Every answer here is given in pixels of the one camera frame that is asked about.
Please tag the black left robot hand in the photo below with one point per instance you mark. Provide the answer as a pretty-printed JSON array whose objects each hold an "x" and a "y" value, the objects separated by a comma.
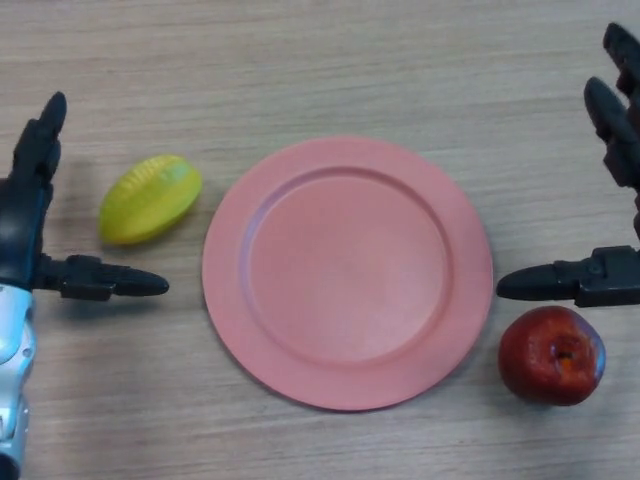
[{"x": 17, "y": 225}]

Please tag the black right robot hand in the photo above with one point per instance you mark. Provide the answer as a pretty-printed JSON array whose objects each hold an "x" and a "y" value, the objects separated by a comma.
[{"x": 610, "y": 277}]

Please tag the yellow starfruit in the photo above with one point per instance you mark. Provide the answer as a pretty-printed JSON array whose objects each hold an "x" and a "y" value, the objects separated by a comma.
[{"x": 150, "y": 200}]

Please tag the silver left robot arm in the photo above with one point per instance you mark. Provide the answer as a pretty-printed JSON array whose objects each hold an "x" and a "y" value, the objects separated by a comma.
[{"x": 12, "y": 350}]

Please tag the pink round plate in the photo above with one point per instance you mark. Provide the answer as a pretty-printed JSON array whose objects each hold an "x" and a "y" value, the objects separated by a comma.
[{"x": 347, "y": 280}]

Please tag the red apple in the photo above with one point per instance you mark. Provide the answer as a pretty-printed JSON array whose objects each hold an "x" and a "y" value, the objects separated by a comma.
[{"x": 547, "y": 360}]

